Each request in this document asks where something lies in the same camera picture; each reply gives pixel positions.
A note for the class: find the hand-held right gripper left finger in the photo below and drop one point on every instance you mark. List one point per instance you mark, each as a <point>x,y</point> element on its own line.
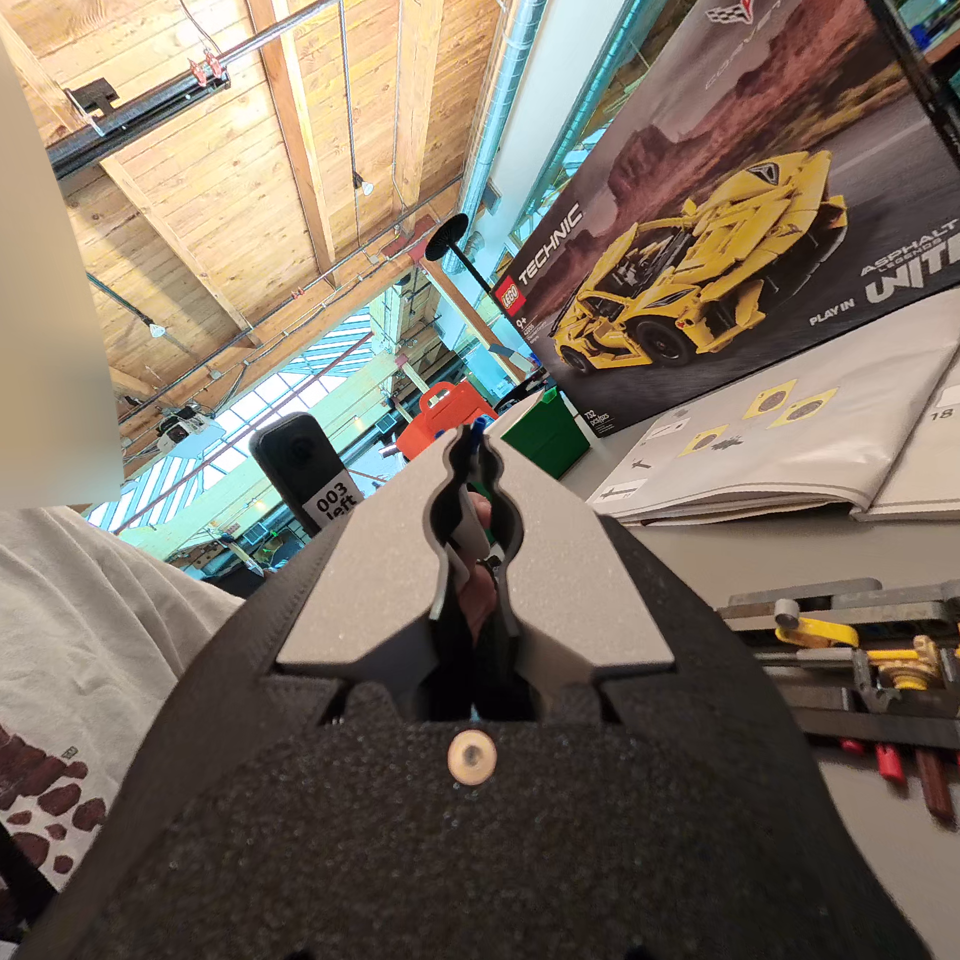
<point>367,592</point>

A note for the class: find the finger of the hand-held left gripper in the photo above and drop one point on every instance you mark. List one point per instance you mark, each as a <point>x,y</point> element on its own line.
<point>469,540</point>

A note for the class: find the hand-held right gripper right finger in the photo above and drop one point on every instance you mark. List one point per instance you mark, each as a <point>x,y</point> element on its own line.
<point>592,592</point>

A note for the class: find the blue lego pin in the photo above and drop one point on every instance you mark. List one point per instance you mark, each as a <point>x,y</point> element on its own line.
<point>474,439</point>

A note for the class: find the lego instruction booklet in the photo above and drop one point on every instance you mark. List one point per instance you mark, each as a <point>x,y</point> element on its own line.
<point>787,450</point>

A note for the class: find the partly built lego chassis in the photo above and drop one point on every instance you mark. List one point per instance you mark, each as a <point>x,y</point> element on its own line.
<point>862,705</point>

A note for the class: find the yellow car lego box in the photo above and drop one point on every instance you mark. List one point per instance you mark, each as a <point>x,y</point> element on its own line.
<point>712,225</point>

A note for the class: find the person's left hand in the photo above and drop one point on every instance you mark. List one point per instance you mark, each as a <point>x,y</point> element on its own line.
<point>480,600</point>

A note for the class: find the large paned window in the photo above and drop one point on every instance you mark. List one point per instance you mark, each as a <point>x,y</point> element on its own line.
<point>262,397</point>

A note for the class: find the red plastic crate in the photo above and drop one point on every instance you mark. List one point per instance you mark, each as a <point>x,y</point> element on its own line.
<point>442,420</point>

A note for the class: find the green plastic bin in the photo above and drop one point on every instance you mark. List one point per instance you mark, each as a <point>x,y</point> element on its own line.
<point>547,442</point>

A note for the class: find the black round pole lamp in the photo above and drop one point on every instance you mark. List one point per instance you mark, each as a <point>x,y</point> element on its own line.
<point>446,232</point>

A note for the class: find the white printed shirt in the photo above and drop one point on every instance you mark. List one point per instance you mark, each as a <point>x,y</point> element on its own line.
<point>90,637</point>

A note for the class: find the thin metal ceiling pipe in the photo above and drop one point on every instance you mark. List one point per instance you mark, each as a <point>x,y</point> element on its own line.
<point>150,105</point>

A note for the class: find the silver ventilation duct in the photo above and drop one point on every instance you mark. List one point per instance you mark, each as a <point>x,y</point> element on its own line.
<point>495,112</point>

